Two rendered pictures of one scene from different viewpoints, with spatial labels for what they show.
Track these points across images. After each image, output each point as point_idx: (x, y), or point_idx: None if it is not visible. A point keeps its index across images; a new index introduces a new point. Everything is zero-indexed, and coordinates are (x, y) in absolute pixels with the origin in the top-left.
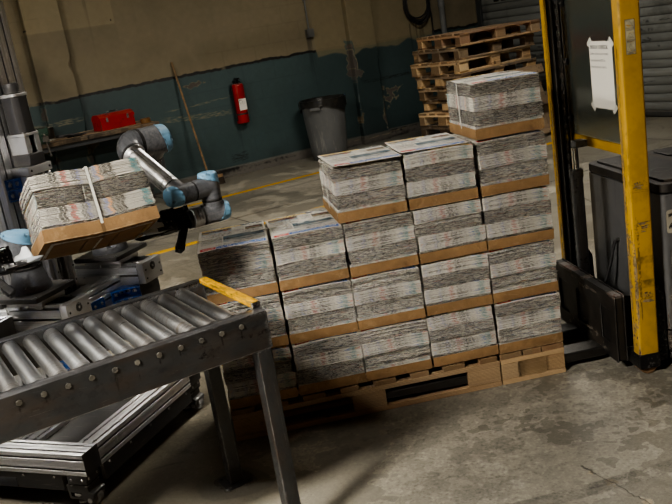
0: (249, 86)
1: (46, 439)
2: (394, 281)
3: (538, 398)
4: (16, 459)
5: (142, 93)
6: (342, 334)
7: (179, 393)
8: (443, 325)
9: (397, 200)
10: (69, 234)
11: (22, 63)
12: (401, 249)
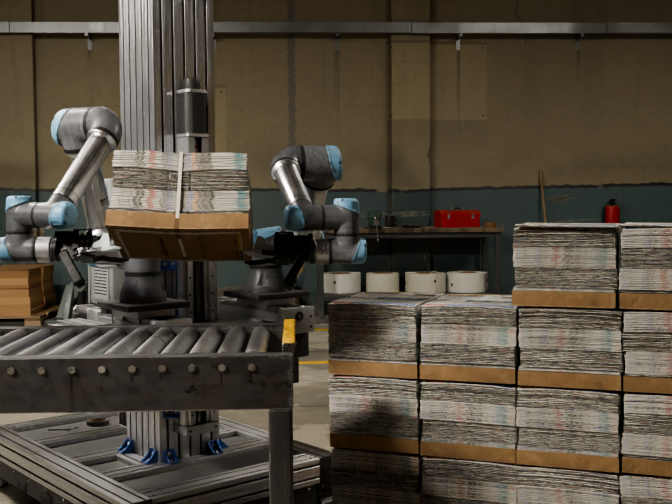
0: (628, 211)
1: (122, 481)
2: (578, 406)
3: None
4: (80, 491)
5: (499, 198)
6: (493, 462)
7: (298, 484)
8: (645, 493)
9: (602, 290)
10: (135, 221)
11: (381, 147)
12: (597, 362)
